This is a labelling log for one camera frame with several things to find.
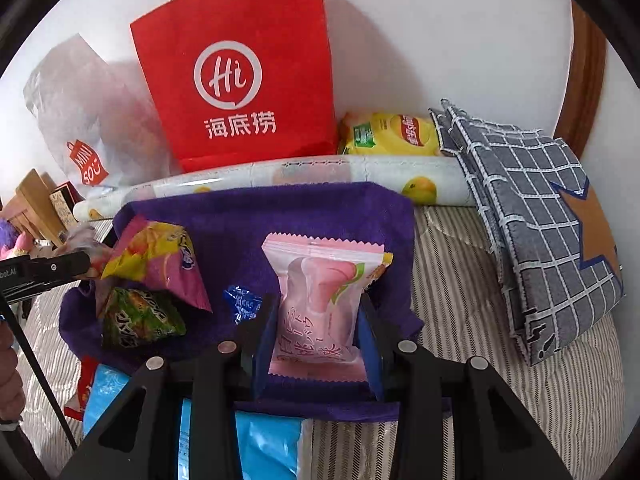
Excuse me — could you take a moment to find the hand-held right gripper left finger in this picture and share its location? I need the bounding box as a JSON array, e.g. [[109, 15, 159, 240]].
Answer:
[[60, 292, 281, 480]]

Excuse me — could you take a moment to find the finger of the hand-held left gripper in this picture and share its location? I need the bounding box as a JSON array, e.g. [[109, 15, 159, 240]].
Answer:
[[30, 251, 92, 282]]

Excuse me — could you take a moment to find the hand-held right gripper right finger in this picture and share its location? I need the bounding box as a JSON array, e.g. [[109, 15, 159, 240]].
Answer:
[[357, 294, 573, 480]]

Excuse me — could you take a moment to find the blue candy wrapper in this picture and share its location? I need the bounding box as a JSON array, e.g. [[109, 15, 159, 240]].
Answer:
[[222, 285, 263, 323]]

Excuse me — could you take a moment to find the pink and yellow snack packet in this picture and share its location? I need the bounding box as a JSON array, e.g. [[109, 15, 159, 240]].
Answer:
[[95, 215, 213, 318]]

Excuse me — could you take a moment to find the person's left hand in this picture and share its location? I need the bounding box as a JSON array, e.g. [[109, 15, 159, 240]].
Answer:
[[0, 330, 25, 426]]

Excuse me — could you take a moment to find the clear plastic wrapper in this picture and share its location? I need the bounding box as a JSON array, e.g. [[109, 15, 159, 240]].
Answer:
[[62, 224, 113, 278]]

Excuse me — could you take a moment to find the pink plush toy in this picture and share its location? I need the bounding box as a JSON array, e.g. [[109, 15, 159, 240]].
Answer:
[[0, 217, 38, 261]]

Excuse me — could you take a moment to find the patterned small box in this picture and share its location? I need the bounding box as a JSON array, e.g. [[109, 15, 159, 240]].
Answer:
[[49, 182, 86, 233]]

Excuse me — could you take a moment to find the wooden box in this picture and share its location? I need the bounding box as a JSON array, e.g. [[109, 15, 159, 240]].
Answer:
[[0, 168, 66, 248]]

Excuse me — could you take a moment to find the light blue packet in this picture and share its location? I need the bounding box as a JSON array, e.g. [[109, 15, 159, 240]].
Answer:
[[82, 364, 313, 480]]

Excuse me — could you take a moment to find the black rod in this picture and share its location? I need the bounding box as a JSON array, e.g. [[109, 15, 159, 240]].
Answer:
[[0, 292, 78, 452]]

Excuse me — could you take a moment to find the green snack packet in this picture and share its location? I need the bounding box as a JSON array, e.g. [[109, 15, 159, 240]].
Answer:
[[100, 287, 187, 351]]

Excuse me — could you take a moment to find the striped bed sheet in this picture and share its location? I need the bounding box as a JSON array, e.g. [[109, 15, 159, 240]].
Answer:
[[15, 205, 626, 480]]

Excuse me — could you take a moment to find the red snack packet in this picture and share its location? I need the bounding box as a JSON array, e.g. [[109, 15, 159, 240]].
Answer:
[[62, 356, 101, 421]]

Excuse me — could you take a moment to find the purple cloth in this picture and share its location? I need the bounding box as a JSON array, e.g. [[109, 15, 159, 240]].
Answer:
[[59, 182, 453, 423]]

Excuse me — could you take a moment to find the white plastic bag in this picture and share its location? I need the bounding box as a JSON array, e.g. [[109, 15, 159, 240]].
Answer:
[[22, 33, 183, 188]]

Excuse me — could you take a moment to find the fruit print paper roll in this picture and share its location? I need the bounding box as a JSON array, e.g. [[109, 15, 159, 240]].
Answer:
[[72, 154, 481, 223]]

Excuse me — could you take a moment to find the grey checked cushion with star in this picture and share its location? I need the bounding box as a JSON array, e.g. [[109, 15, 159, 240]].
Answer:
[[465, 120, 626, 367]]

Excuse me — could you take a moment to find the yellow chips bag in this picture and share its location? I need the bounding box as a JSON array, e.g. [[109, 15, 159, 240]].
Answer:
[[337, 111, 443, 157]]

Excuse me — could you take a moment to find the red paper bag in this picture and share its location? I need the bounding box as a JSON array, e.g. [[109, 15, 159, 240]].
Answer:
[[130, 0, 338, 173]]

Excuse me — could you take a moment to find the wooden headboard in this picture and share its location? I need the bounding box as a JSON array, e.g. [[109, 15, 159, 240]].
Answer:
[[556, 0, 608, 158]]

